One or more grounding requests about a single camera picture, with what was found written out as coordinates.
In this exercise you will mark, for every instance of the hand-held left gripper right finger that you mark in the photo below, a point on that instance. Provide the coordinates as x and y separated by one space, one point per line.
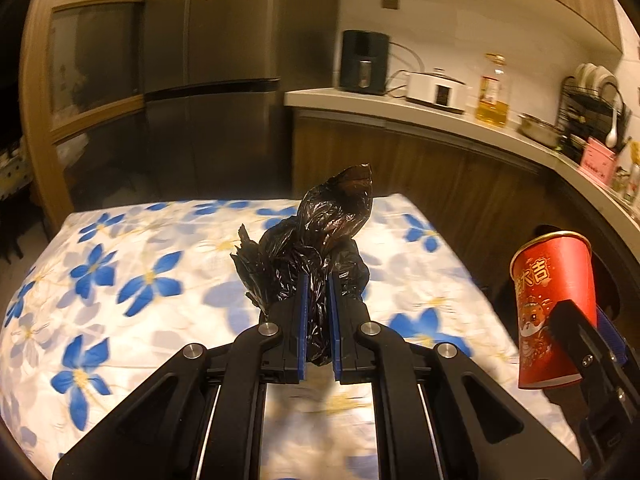
334 330

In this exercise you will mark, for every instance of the black air fryer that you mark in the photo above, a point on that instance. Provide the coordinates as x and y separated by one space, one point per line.
365 60

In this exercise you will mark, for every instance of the black trash bin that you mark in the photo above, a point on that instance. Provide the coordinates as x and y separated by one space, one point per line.
606 280

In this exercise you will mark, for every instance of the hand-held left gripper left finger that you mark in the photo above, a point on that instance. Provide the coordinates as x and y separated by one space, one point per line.
301 325

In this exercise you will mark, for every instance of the steel pot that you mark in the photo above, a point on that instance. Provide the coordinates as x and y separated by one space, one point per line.
540 130

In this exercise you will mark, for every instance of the red paper cup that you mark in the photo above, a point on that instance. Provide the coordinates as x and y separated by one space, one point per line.
550 310

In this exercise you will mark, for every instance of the pink utensil holder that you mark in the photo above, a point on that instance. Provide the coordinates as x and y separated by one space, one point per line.
599 162

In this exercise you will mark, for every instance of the yellow container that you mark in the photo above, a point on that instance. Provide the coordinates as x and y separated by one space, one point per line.
632 170

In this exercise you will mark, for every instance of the cooking oil bottle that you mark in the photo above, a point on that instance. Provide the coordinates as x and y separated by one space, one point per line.
492 110

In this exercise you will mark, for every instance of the table with dotted cloth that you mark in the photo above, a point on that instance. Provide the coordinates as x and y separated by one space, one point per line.
12 170

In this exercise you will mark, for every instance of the black dish rack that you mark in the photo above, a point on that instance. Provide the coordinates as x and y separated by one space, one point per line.
575 120

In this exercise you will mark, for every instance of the white ladle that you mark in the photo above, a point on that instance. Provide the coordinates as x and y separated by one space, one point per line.
612 136

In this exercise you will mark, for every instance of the brownish black plastic bag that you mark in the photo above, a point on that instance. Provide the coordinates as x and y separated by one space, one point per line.
310 240

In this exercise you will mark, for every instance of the white electric cooker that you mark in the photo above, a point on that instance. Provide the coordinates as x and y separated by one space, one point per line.
437 92

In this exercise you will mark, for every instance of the white plate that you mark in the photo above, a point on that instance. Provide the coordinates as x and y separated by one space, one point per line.
606 82
582 75

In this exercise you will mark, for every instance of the brown wall switch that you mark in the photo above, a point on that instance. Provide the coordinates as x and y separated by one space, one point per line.
390 1

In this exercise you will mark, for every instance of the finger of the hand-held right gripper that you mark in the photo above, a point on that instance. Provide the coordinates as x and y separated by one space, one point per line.
585 345
612 335

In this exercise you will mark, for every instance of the grey refrigerator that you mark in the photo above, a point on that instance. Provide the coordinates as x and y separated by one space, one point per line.
225 35

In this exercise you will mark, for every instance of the kitchen counter with wooden cabinets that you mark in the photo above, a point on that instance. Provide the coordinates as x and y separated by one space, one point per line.
400 160

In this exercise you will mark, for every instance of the blue floral tablecloth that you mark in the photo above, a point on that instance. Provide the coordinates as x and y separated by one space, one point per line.
150 340

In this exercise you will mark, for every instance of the wooden glass door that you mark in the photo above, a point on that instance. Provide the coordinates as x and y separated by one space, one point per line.
40 110

